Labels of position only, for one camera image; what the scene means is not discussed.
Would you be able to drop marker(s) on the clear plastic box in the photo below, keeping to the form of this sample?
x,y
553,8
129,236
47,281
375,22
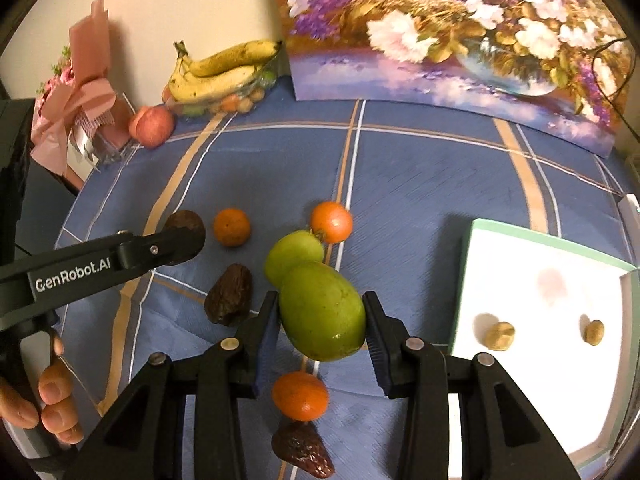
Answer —
x,y
117,150

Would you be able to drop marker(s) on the blue checked tablecloth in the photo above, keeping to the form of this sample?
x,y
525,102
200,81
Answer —
x,y
425,185

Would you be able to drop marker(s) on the dark brown wrinkled fruit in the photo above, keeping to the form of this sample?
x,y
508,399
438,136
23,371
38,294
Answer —
x,y
227,295
182,220

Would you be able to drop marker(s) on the flower painting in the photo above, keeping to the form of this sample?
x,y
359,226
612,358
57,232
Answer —
x,y
400,75

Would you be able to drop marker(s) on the small round green fruit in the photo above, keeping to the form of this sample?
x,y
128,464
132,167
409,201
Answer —
x,y
290,255

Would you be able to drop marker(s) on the person's left hand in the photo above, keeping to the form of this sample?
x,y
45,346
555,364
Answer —
x,y
57,385

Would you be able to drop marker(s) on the white charger box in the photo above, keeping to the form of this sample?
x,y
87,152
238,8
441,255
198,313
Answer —
x,y
631,206

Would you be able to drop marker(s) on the red apple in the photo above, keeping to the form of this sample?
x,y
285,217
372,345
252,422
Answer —
x,y
152,127

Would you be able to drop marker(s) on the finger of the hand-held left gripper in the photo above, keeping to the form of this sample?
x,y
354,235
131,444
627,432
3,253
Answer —
x,y
160,250

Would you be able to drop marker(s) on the large green mango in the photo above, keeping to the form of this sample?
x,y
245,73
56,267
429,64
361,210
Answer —
x,y
320,310

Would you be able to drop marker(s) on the orange tangerine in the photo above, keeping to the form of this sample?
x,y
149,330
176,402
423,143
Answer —
x,y
300,395
331,222
231,227

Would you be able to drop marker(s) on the white tray with green rim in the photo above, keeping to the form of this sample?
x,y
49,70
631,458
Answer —
x,y
525,360

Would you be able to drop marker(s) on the reddish brown wrinkled fruit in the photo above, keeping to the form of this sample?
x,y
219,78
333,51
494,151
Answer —
x,y
300,450

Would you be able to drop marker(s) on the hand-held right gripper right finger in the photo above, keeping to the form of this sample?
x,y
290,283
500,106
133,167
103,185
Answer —
x,y
375,360

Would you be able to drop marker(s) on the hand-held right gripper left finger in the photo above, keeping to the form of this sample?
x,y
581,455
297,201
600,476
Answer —
x,y
265,355

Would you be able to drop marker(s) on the yellow banana bunch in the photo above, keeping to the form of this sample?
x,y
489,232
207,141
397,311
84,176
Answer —
x,y
215,85

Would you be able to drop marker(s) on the pink wrapped bouquet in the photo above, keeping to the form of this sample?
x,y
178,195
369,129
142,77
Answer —
x,y
75,105

